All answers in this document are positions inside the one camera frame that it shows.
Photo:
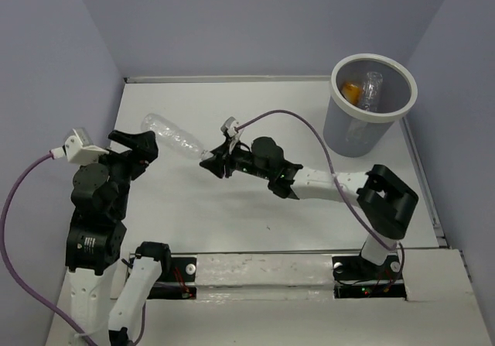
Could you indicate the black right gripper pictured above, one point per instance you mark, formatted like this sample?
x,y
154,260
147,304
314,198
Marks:
x,y
221,156

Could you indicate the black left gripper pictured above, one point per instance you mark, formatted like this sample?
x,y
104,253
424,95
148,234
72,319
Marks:
x,y
145,149

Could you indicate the clear bottle white-blue cap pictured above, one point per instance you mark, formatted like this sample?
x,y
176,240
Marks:
x,y
173,137
371,91

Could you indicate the orange blue label bottle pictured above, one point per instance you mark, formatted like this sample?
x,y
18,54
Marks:
x,y
351,92

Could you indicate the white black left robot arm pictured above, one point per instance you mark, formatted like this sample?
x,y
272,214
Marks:
x,y
93,251

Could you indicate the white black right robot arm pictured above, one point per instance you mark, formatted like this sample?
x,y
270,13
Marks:
x,y
381,202

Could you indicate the white round bin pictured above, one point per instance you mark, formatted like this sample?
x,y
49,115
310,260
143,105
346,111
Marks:
x,y
353,132

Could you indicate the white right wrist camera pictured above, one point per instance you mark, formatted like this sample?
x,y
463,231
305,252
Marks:
x,y
231,131

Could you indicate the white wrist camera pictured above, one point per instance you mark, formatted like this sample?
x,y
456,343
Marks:
x,y
231,131
78,148

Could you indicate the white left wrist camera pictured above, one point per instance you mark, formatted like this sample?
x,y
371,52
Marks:
x,y
78,148

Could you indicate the aluminium table edge rail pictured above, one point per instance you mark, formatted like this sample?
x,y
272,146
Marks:
x,y
223,79

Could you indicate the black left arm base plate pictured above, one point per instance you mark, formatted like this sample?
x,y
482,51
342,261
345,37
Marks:
x,y
170,280

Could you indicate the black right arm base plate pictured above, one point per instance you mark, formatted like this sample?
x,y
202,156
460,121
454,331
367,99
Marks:
x,y
356,278

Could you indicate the right aluminium table rail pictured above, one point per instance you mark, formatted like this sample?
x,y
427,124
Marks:
x,y
423,182

